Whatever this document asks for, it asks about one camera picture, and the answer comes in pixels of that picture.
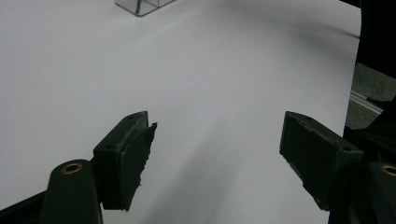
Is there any aluminium profile rail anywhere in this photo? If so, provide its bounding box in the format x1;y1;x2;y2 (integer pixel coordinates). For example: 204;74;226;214
348;90;385;115

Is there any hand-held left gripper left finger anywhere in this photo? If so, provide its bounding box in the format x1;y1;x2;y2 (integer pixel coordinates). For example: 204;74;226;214
92;110;158;212

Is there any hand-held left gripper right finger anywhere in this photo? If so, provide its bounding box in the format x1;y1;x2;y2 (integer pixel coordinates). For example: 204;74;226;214
279;110;364;212

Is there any clear plastic organizer box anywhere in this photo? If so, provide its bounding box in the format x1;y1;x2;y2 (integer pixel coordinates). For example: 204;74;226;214
115;0;176;18

